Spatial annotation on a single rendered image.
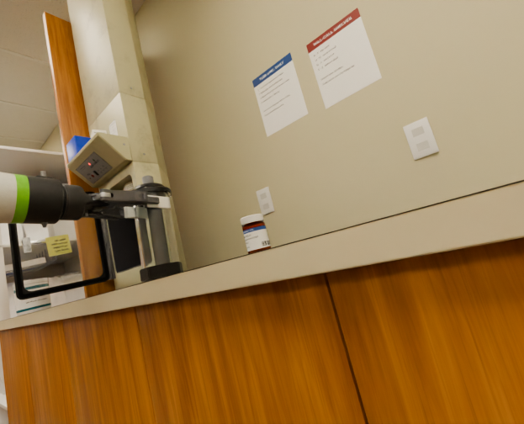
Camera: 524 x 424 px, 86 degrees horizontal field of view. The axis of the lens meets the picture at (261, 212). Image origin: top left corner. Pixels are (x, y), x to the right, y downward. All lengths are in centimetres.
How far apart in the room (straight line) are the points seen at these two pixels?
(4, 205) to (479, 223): 66
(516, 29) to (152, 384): 122
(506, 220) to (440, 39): 89
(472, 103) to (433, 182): 24
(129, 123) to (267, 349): 107
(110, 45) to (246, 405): 138
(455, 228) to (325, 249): 11
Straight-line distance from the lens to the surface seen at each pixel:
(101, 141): 123
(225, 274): 40
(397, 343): 34
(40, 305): 173
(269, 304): 40
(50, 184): 68
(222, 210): 143
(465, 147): 102
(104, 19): 159
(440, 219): 28
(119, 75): 142
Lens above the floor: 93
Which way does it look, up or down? 9 degrees up
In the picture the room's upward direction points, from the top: 14 degrees counter-clockwise
